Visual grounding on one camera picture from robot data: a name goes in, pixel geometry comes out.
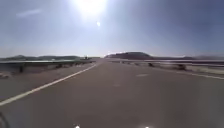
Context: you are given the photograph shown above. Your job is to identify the metal guardrail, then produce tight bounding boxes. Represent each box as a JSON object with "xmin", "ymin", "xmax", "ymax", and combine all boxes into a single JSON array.
[
  {"xmin": 0, "ymin": 58, "xmax": 96, "ymax": 73},
  {"xmin": 108, "ymin": 58, "xmax": 224, "ymax": 71}
]

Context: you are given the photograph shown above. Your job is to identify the distant low hills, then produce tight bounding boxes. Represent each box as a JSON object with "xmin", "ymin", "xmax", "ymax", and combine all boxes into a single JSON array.
[{"xmin": 0, "ymin": 54, "xmax": 83, "ymax": 62}]

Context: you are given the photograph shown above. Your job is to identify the dark hill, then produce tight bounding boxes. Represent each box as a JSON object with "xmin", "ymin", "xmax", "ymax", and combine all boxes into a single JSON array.
[{"xmin": 104, "ymin": 51, "xmax": 154, "ymax": 61}]

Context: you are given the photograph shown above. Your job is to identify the white painted road line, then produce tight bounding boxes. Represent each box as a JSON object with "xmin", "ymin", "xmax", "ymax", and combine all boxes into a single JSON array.
[{"xmin": 114, "ymin": 61, "xmax": 224, "ymax": 81}]

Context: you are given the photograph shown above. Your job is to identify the grey asphalt road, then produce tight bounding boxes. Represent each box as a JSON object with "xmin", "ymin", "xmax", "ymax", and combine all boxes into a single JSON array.
[{"xmin": 0, "ymin": 59, "xmax": 224, "ymax": 128}]

